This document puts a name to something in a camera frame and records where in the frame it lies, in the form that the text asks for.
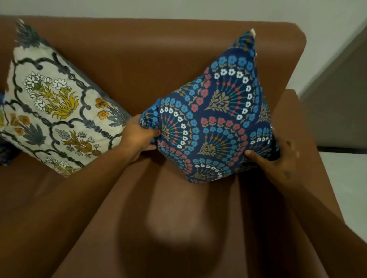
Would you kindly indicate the person's right hand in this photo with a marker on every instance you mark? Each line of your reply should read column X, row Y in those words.
column 276, row 164

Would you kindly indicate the person's left hand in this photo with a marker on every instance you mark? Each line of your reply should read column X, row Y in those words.
column 136, row 137

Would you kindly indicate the person's left thumb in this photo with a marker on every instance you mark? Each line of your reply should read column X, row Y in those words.
column 153, row 133

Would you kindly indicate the person's right thumb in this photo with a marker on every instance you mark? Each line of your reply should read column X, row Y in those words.
column 255, row 157

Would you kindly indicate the blue floral cushion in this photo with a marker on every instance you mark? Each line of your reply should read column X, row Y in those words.
column 218, row 120

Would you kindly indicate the person's right forearm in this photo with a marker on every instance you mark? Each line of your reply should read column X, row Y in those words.
column 329, row 232

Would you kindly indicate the person's left forearm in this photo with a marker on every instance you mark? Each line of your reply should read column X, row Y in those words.
column 57, row 212

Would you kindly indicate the brown leather sofa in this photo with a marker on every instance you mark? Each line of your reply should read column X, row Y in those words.
column 149, row 217

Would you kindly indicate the cream floral cushion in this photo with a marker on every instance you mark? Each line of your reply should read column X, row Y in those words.
column 57, row 108

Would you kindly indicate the dark blue patterned cushion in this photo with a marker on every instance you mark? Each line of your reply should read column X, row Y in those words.
column 4, row 151

